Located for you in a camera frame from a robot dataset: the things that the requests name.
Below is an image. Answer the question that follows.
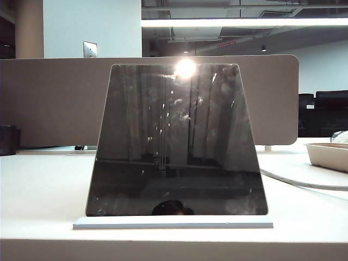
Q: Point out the silver wall switch plate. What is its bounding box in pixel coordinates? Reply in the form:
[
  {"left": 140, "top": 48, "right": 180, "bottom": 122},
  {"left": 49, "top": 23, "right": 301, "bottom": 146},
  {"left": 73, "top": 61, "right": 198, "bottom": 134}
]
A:
[{"left": 83, "top": 40, "right": 98, "bottom": 59}]

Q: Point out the white crumpled plastic bag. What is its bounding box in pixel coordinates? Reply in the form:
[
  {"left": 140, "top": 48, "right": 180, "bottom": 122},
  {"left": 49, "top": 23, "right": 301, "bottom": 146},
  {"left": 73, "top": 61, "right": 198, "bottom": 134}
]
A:
[{"left": 330, "top": 130, "right": 348, "bottom": 144}]

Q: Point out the brown desk partition panel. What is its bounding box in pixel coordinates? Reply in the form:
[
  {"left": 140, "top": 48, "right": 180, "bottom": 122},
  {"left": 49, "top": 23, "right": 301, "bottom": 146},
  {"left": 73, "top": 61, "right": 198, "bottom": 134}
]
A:
[{"left": 0, "top": 54, "right": 299, "bottom": 150}]

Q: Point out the beige paper pulp tray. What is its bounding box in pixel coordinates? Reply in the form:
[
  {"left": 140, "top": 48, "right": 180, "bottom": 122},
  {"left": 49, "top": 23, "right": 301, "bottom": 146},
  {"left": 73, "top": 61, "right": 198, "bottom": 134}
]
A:
[{"left": 303, "top": 142, "right": 348, "bottom": 173}]

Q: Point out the white ceiling light strip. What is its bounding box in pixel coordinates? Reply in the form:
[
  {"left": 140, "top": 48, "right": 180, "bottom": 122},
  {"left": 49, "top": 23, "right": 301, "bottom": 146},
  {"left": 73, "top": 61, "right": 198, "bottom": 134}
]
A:
[{"left": 141, "top": 17, "right": 348, "bottom": 28}]

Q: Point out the black cup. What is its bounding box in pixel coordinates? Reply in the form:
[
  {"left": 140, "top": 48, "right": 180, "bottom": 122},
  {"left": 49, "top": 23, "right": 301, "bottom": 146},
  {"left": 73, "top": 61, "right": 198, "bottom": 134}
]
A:
[{"left": 0, "top": 125, "right": 21, "bottom": 157}]

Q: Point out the square mirror with white base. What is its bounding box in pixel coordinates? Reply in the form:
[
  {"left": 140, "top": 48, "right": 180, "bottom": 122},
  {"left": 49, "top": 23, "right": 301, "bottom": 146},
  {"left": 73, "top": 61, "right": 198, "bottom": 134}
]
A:
[{"left": 72, "top": 63, "right": 274, "bottom": 231}]

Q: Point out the grey cable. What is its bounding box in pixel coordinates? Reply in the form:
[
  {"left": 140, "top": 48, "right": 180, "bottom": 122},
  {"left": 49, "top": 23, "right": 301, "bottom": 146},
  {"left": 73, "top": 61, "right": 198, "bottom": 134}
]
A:
[{"left": 259, "top": 168, "right": 348, "bottom": 191}]

